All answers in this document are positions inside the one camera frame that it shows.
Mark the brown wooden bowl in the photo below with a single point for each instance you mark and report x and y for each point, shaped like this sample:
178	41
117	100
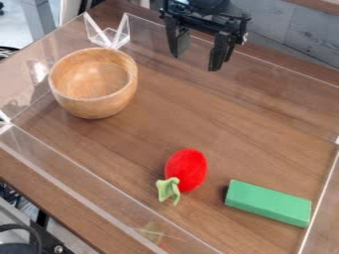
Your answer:
93	82

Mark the green rectangular block stick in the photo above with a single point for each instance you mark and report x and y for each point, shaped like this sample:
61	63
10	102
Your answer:
268	203

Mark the red plush strawberry toy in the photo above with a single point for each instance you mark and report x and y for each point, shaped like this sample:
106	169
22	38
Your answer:
184	174

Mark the clear acrylic tray enclosure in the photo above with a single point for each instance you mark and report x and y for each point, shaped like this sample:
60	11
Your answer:
261	120

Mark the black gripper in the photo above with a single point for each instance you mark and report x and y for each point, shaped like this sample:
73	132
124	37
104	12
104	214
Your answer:
216	17

